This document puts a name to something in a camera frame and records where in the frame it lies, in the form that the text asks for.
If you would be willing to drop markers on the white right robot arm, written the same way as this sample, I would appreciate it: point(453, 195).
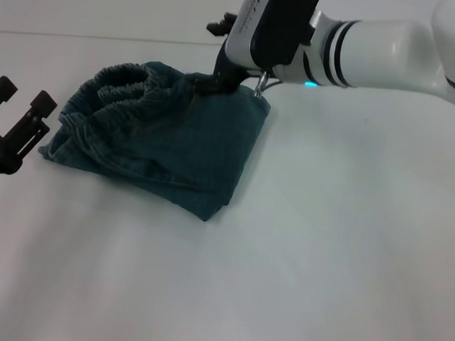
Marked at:
point(396, 53)

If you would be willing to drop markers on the white black wrist camera box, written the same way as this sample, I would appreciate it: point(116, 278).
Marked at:
point(269, 25)

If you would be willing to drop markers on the blue denim shorts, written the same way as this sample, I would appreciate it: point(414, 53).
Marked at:
point(167, 143)

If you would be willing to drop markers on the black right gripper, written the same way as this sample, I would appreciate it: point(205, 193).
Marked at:
point(228, 71)

